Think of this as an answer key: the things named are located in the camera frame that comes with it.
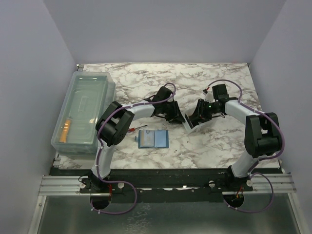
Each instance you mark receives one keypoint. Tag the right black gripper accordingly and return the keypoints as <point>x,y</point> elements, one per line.
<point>197,116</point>

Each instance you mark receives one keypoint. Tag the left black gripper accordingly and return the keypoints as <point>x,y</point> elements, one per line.
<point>178,119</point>

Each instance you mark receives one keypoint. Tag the clear acrylic card box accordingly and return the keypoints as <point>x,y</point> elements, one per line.
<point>190,128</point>

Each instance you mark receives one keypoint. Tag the white magnetic stripe card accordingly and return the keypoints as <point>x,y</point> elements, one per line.
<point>147,138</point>

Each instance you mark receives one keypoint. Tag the teal leather card holder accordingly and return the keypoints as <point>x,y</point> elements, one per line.
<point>161,140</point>

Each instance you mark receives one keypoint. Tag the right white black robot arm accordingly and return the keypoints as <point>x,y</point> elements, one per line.
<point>263,139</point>

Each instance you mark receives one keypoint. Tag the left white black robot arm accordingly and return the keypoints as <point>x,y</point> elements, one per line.
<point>114,124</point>

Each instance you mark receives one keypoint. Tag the blue red screwdriver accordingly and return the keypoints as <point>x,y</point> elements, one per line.
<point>136,128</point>

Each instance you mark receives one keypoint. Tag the clear plastic storage bin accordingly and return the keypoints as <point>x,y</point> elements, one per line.
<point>88,96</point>

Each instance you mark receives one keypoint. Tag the orange tool in bin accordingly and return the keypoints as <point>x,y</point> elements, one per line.
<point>65,131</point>

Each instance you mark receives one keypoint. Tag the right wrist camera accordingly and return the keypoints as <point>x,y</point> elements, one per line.
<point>208,96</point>

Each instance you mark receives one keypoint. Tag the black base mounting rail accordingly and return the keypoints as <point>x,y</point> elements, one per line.
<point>122,184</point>

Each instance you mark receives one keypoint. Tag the aluminium extrusion rail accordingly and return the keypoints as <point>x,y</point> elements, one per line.
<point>70,185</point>

